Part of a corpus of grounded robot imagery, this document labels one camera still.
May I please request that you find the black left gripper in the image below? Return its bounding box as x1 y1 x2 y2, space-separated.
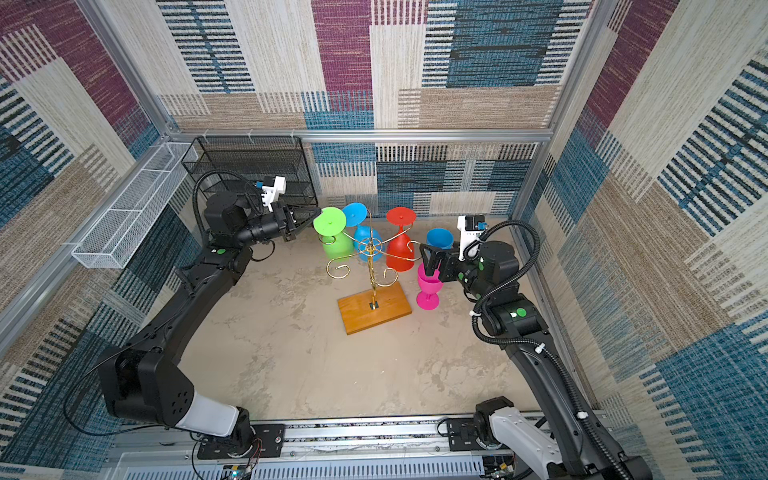
234 205 319 252

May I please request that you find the light blue wine glass front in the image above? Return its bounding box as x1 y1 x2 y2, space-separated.
426 228 454 250

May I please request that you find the pink wine glass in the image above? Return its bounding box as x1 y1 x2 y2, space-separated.
416 265 443 311

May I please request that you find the green wine glass back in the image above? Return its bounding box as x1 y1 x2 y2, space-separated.
313 207 354 260

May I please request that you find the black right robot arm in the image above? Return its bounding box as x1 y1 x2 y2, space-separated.
419 215 653 479

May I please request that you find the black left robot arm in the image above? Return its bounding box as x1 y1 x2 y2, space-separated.
90 173 321 449

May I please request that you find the red wine glass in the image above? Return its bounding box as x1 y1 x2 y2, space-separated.
386 207 417 273

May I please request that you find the blue wine glass back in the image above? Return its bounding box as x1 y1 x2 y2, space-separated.
342 202 383 263

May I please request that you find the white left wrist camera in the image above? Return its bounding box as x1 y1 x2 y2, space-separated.
255 176 287 212

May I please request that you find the wooden rack base with gold wire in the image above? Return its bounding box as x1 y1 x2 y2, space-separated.
326 226 412 334

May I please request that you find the black wire shelf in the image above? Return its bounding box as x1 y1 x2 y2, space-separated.
182 136 320 235

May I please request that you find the white wire basket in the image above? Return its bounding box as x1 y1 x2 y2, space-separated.
72 142 190 269

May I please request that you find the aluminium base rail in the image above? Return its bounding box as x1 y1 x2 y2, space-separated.
99 405 604 479

